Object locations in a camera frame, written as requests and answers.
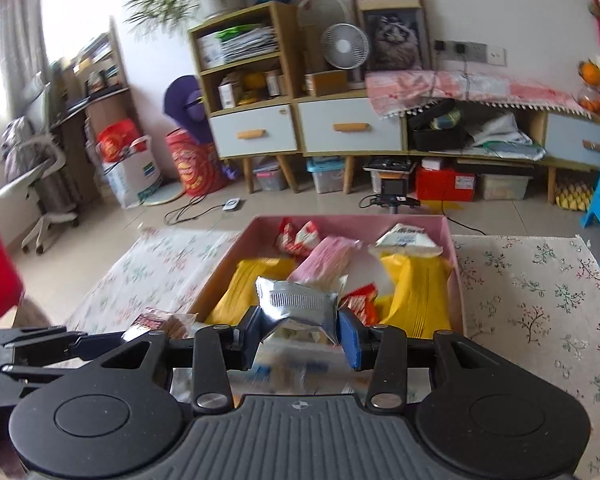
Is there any red snack packet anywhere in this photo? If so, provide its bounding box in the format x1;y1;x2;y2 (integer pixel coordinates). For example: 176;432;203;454
339;283;379;326

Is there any large yellow snack bag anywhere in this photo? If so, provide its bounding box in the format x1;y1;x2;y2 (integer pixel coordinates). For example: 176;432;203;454
204;258;297;325

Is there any yellow pillow snack bag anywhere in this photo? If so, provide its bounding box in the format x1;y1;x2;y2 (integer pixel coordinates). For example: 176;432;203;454
375;254;452;339

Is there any silver white snack packet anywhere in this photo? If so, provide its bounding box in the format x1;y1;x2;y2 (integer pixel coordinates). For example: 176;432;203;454
256;276;339;344

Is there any pink snack packet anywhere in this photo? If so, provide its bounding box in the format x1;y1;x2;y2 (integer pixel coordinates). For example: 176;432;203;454
287;236;363;290

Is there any white triangular snack packet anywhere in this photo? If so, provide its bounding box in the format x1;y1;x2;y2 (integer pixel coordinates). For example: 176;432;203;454
368;223;443;258

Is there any pink and white cardboard box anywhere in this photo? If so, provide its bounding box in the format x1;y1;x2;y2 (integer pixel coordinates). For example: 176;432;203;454
187;213;470;338

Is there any floral tablecloth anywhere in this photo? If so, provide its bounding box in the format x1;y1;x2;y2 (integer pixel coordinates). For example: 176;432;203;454
66;228;600;479

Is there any red storage box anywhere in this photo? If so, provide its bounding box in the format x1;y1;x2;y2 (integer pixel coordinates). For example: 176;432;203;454
415;167;476;202

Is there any white shopping bag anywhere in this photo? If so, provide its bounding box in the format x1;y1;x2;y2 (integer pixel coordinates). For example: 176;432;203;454
102;136;162;209

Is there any white office chair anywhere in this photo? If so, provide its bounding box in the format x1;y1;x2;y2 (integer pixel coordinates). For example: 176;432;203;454
0;116;79;255

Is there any purple plush toy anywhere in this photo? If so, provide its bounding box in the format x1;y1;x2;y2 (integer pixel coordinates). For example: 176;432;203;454
163;75;213;144

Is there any pink patterned cloth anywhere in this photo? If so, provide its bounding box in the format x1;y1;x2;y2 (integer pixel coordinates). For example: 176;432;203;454
365;70;592;119

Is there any wooden cabinet with drawers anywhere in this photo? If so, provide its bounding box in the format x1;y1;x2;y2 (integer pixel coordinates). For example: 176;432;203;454
187;0;600;206

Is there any white desk fan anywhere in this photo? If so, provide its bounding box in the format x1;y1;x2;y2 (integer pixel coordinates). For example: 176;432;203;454
321;23;370;90

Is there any framed cat picture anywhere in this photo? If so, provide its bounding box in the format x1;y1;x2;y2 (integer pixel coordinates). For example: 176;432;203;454
352;0;432;72

